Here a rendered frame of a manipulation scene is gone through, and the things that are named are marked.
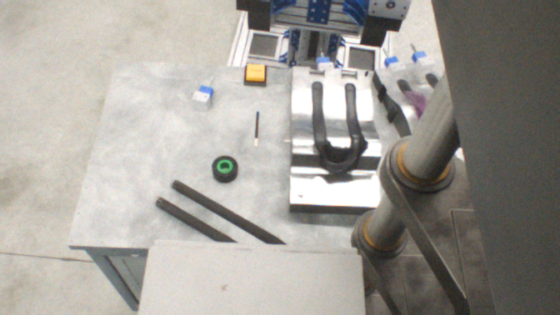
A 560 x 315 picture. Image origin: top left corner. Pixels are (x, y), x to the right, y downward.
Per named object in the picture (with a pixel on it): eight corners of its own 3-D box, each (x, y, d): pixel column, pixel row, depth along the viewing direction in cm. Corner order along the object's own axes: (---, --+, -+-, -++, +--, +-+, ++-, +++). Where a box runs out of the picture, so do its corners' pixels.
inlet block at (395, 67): (375, 55, 178) (378, 44, 174) (388, 52, 179) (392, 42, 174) (389, 82, 172) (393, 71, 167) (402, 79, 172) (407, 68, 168)
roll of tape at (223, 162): (207, 173, 152) (206, 167, 149) (223, 157, 155) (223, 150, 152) (227, 187, 150) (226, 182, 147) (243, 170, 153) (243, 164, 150)
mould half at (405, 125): (372, 80, 175) (378, 58, 166) (437, 67, 180) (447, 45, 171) (431, 201, 150) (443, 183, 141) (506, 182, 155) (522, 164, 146)
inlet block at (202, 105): (207, 80, 172) (205, 70, 167) (220, 83, 171) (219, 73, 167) (193, 108, 165) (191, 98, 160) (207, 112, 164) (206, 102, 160)
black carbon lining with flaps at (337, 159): (309, 85, 164) (312, 65, 156) (357, 87, 164) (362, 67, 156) (311, 175, 145) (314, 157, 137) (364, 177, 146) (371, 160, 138)
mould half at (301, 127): (290, 83, 173) (293, 57, 161) (363, 87, 173) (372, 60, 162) (288, 212, 146) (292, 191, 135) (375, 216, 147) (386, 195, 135)
